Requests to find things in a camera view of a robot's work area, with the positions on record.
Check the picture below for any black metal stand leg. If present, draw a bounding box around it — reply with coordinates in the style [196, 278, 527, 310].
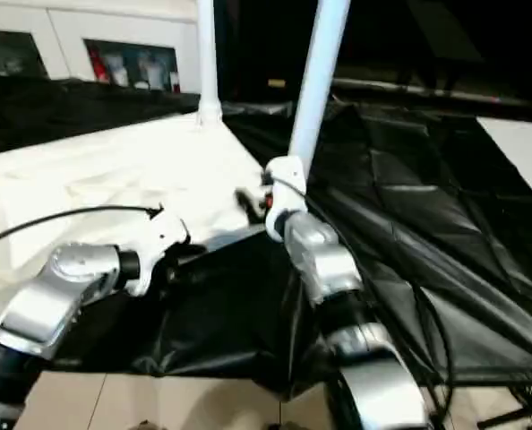
[477, 404, 532, 427]

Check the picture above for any white glass-door cabinet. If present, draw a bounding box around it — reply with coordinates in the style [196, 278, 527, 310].
[0, 0, 204, 94]

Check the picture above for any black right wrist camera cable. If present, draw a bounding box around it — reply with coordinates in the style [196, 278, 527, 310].
[272, 176, 456, 423]

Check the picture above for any white flat board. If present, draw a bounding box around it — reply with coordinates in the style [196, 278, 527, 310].
[476, 116, 532, 203]

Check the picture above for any black case with gold label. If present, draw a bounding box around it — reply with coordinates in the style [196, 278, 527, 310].
[214, 0, 339, 105]

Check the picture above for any black work mat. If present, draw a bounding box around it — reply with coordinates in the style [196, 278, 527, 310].
[0, 73, 532, 400]

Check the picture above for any white plastic table top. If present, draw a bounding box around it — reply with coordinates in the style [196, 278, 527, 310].
[0, 109, 274, 341]

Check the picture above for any dark metal rod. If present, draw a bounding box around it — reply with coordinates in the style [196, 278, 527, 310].
[332, 78, 532, 108]

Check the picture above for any black left wrist camera cable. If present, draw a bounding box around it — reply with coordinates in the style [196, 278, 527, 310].
[0, 203, 165, 251]

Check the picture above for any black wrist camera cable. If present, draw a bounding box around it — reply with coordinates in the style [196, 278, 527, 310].
[272, 176, 456, 423]
[0, 203, 165, 251]

